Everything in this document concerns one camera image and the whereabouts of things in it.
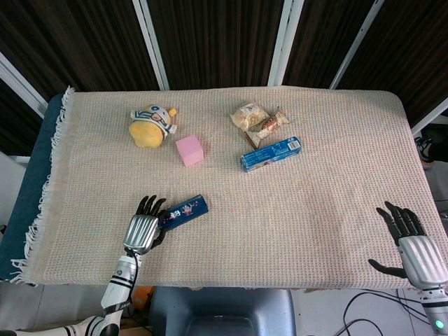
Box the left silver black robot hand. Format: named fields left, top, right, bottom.
left=122, top=195, right=169, bottom=256

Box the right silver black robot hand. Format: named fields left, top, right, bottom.
left=367, top=200, right=442, bottom=290

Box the blue Oreo cookie box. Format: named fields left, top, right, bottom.
left=240, top=136, right=302, bottom=172

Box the orange object under table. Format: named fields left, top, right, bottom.
left=132, top=286, right=155, bottom=309

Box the pink foam cube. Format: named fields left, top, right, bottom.
left=175, top=136, right=205, bottom=167

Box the yellow plush toy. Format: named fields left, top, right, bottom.
left=128, top=103, right=179, bottom=149

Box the black white shoe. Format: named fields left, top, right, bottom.
left=414, top=135, right=438, bottom=166

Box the grey robot torso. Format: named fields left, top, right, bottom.
left=148, top=286, right=297, bottom=336

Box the teal blue table pad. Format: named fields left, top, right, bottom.
left=0, top=93, right=67, bottom=283

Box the beige waffle weave cloth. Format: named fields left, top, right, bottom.
left=9, top=85, right=440, bottom=291

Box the clear bread snack bag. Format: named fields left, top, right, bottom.
left=230, top=101, right=271, bottom=132

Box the brown snack wrapper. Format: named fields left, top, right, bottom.
left=244, top=106, right=291, bottom=147

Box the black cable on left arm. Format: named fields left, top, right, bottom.
left=125, top=246, right=140, bottom=316

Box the black floor cable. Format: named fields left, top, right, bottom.
left=342, top=288, right=438, bottom=336

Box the white metal frame post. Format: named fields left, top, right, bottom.
left=268, top=0, right=305, bottom=87
left=411, top=99, right=448, bottom=137
left=329, top=0, right=386, bottom=90
left=0, top=51, right=49, bottom=109
left=132, top=0, right=172, bottom=91

